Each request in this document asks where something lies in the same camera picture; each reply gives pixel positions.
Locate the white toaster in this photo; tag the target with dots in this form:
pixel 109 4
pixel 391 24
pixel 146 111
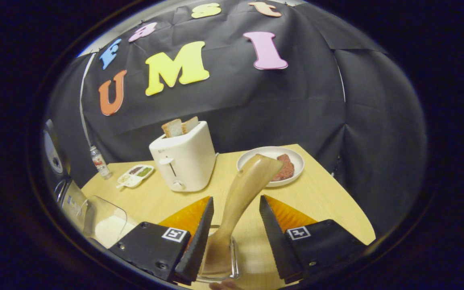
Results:
pixel 185 161

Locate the white divided sauce dish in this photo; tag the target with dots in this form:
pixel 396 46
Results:
pixel 135 176

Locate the wooden spoon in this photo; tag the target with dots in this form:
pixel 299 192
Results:
pixel 240 193

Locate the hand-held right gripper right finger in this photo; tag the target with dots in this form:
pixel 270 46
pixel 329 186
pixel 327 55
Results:
pixel 274 241

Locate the white round plate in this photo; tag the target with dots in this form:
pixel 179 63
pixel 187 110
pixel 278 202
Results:
pixel 296 161

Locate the small red label bottle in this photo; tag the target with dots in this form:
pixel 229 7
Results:
pixel 100 163

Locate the toasted bread slice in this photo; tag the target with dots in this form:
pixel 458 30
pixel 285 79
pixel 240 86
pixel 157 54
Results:
pixel 172 128
pixel 190 125

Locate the clear glass chopstick holder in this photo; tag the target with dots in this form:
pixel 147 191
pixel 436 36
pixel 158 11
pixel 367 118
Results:
pixel 235 257

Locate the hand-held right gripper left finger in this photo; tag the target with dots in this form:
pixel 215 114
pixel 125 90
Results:
pixel 199 241

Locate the clear box of white rice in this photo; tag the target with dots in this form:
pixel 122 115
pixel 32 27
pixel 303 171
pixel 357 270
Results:
pixel 109 227

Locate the brown meat piece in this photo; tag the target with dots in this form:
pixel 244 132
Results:
pixel 286 167

